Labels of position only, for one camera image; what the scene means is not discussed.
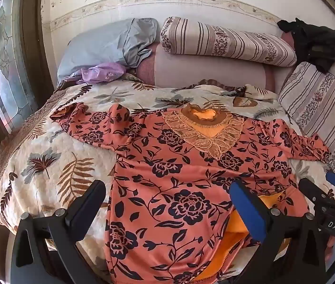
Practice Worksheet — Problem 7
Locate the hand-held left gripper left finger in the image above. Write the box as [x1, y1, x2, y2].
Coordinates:
[10, 179, 107, 284]

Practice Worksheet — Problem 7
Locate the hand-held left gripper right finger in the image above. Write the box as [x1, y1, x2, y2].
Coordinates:
[229, 179, 335, 284]

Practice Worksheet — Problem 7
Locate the orange floral shirt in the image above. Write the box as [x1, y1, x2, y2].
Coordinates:
[50, 102, 333, 284]

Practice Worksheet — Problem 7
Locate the leaf print blanket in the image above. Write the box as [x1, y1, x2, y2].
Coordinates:
[0, 78, 335, 284]

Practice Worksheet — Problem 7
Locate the striped floral cushion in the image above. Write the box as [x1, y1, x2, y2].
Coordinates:
[277, 62, 335, 182]

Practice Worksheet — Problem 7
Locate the purple floral cloth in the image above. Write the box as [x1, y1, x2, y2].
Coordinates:
[64, 63, 127, 85]

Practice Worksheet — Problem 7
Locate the black garment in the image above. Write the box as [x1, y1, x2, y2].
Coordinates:
[276, 18, 335, 74]

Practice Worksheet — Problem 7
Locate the pink padded headboard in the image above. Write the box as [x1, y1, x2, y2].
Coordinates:
[134, 41, 293, 93]

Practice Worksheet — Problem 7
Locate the grey blue pillow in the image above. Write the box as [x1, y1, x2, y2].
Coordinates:
[57, 18, 159, 89]

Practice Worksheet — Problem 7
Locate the stained glass window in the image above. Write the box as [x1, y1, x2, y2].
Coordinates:
[0, 0, 40, 136]

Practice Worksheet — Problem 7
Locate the striped floral pillow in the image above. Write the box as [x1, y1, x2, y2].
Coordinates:
[159, 17, 298, 67]

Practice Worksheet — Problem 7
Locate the dark wooden door frame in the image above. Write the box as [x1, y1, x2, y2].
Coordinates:
[19, 0, 53, 110]

